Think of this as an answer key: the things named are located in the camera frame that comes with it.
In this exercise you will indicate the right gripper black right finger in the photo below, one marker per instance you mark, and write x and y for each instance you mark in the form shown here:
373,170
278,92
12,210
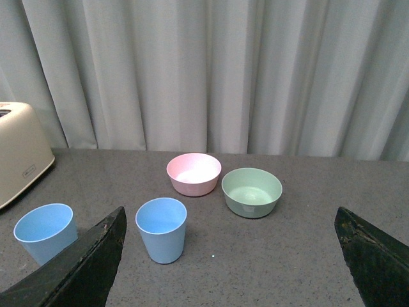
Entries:
377,261

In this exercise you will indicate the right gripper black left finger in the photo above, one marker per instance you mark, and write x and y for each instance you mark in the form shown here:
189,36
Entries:
81,275

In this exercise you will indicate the blue cup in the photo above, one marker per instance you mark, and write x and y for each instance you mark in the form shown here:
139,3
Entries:
162,225
46,231

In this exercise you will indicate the cream white toaster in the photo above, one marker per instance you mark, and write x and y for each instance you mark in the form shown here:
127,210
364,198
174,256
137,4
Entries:
25,151

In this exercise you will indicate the green bowl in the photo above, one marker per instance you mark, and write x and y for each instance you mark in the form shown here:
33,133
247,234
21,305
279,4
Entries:
251,192

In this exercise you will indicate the pink bowl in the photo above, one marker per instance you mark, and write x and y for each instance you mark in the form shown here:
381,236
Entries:
194,174

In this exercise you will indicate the grey curtain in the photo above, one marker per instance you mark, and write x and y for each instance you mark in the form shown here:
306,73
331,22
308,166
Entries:
307,78

